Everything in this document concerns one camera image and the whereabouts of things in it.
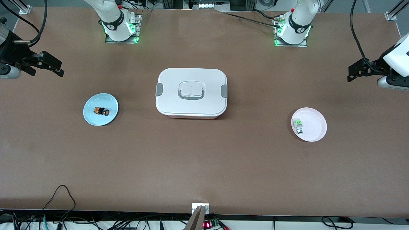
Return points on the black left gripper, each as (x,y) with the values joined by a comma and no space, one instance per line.
(376,65)

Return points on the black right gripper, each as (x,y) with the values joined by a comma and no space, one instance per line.
(11,52)

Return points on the orange push-button switch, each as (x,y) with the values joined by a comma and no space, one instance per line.
(101,111)

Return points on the white lunch box grey clips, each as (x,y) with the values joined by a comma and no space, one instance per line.
(191,93)

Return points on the light blue round plate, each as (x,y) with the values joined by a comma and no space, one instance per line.
(96,118)

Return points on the pink round plate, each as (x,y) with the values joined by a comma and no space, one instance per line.
(314,126)

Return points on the circuit board red display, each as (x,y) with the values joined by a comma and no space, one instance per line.
(211,223)

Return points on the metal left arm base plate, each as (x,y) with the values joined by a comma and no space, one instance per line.
(305,43)

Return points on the aluminium frame profile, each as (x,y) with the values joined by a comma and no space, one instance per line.
(25,9)
(393,14)

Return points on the green push-button switch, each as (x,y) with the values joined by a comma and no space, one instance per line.
(298,125)

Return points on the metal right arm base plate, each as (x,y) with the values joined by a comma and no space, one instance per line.
(138,27)

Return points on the small white metal bracket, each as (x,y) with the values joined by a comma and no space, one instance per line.
(195,207)

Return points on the grey camera mount bar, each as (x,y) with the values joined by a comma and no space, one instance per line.
(195,220)

